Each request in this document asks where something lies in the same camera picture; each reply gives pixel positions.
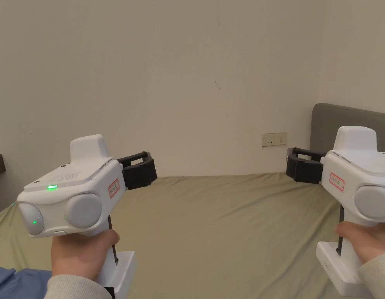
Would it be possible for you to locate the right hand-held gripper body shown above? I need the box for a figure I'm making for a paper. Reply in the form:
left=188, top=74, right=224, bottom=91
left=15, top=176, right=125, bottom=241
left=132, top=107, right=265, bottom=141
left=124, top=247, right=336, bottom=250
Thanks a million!
left=316, top=126, right=385, bottom=295

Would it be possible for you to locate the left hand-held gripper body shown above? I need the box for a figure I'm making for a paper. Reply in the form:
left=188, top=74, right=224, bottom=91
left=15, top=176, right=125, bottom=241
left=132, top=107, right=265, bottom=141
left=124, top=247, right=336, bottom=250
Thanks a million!
left=16, top=134, right=137, bottom=297

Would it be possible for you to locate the person's left forearm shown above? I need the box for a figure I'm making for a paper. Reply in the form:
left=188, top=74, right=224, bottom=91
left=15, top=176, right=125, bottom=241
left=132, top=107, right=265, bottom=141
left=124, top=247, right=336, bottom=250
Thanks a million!
left=47, top=273, right=114, bottom=299

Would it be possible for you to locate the person's right forearm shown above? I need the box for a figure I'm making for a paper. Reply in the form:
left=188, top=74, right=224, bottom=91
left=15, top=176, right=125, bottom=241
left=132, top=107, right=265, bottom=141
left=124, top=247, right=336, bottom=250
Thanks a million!
left=357, top=250, right=385, bottom=299

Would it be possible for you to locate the person's right hand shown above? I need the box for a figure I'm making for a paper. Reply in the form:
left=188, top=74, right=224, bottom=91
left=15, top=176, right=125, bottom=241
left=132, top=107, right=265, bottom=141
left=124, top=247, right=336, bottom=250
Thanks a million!
left=335, top=220, right=385, bottom=266

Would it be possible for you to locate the person's left hand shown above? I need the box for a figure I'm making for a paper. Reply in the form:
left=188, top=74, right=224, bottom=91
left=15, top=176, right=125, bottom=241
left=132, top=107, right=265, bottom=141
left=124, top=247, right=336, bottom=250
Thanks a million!
left=50, top=230, right=121, bottom=277

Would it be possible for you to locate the grey padded headboard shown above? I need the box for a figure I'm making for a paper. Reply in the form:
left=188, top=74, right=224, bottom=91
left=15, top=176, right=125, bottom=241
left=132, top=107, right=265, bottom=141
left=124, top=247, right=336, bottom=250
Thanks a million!
left=310, top=103, right=385, bottom=155

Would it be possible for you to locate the bed with olive sheet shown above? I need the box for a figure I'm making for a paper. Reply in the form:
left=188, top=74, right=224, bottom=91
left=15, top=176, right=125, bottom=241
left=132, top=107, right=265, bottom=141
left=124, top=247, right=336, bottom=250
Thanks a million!
left=0, top=175, right=385, bottom=299

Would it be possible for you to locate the blue garment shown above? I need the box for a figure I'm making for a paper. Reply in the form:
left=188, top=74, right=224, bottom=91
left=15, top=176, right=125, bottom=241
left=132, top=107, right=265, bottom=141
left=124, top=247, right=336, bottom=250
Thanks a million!
left=0, top=266, right=53, bottom=299

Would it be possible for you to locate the beige wall socket plate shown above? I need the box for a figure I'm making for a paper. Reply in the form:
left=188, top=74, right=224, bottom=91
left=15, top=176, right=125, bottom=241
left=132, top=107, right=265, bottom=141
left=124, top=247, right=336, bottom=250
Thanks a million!
left=262, top=132, right=288, bottom=148

